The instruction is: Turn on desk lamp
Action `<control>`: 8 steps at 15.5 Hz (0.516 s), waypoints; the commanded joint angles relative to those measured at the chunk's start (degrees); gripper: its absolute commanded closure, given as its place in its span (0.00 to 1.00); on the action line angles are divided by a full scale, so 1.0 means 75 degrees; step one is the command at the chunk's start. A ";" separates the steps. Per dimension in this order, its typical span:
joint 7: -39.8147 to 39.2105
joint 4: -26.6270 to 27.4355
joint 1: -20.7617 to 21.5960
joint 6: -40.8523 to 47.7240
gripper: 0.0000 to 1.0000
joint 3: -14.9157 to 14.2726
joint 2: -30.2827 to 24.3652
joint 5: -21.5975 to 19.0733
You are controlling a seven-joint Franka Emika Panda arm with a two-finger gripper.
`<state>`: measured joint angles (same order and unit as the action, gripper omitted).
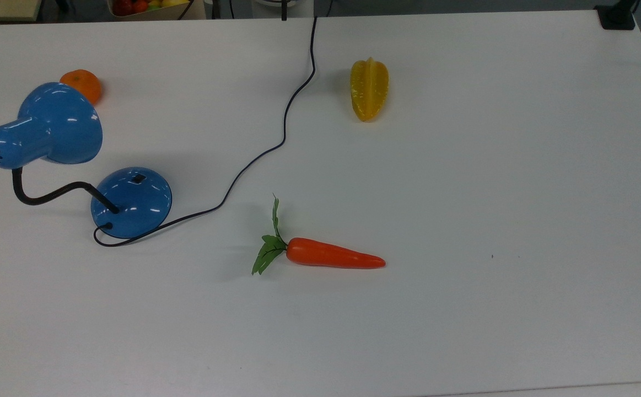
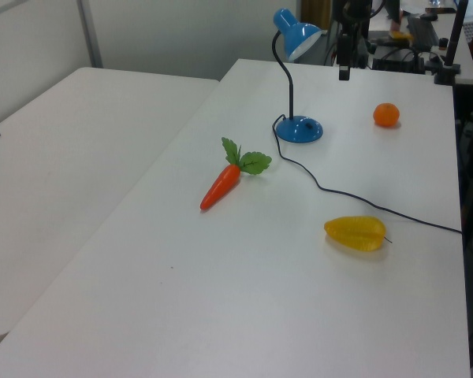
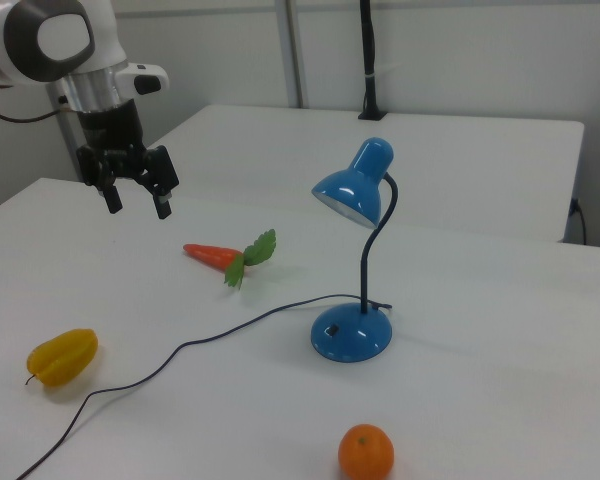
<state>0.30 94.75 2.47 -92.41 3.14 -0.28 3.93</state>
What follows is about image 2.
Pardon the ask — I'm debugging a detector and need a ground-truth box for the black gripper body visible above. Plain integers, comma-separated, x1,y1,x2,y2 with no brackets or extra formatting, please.
336,32,352,69

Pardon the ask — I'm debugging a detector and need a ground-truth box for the orange mandarin fruit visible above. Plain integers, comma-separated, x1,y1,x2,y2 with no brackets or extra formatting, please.
373,102,401,128

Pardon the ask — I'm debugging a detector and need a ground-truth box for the yellow toy starfruit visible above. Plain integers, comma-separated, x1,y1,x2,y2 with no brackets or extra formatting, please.
323,216,393,252

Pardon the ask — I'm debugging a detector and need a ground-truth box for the black keyboard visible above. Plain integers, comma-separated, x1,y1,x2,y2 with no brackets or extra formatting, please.
406,14,443,46

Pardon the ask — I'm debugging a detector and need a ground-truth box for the black camera pole with clamp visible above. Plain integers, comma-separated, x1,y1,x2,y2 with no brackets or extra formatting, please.
433,0,470,86

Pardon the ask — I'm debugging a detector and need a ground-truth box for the blue desk lamp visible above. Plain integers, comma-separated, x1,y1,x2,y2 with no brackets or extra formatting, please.
270,7,324,144

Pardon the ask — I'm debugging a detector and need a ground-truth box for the orange toy carrot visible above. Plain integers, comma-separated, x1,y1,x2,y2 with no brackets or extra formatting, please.
199,136,273,211

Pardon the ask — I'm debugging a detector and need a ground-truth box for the black lamp power cable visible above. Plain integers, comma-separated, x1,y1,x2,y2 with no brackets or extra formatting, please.
271,114,463,235

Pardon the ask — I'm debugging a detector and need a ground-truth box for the black equipment box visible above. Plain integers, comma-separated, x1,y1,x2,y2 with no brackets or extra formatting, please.
371,46,426,72

